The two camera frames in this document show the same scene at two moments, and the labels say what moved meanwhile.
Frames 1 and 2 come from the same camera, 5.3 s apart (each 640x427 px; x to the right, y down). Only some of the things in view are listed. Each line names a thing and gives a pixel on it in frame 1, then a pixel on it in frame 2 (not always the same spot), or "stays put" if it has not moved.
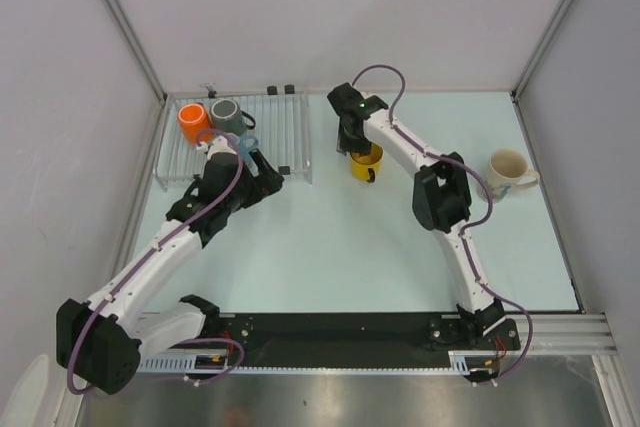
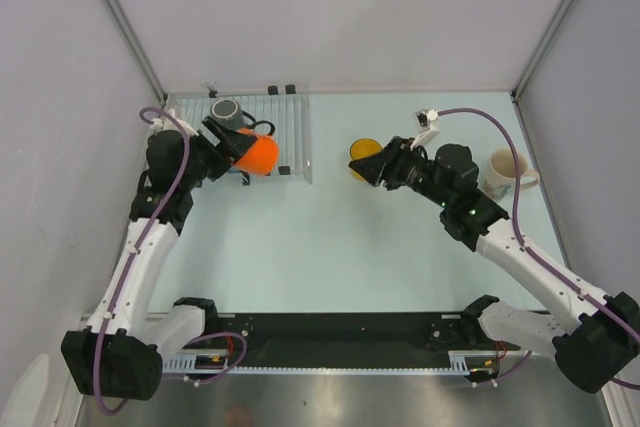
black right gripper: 344,144 → 391,160
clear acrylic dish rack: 282,129 stays put
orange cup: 194,118 → 262,157
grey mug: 226,115 stays put
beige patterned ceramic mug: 508,168 stays put
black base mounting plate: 355,339 stays put
